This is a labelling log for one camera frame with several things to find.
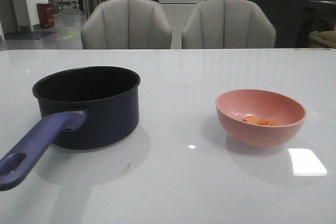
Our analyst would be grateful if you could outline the dark blue saucepan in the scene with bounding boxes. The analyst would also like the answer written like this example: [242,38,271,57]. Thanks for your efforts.
[1,66,141,191]

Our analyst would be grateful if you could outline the red trash bin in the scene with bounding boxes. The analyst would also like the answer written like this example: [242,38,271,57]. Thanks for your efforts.
[37,3,55,28]

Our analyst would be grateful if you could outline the pink bowl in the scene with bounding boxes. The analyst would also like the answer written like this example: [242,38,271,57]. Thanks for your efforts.
[215,89,307,147]

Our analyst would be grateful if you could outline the dark kitchen counter cabinet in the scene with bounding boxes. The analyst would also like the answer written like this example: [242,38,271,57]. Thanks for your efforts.
[249,0,335,48]

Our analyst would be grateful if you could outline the tan cushion at right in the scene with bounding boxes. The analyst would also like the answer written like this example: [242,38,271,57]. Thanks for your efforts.
[309,30,336,49]

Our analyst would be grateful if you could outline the left beige upholstered chair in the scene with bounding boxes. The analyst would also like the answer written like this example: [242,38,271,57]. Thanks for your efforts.
[81,0,172,49]

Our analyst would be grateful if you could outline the right beige upholstered chair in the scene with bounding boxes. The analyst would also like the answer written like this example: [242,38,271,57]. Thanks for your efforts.
[181,0,276,49]

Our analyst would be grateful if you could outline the beige upholstered chair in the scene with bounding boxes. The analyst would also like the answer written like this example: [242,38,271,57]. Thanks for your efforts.
[181,0,276,49]
[81,0,172,49]

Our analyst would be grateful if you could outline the orange ham slices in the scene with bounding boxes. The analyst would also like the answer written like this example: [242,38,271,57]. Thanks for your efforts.
[243,115,282,126]

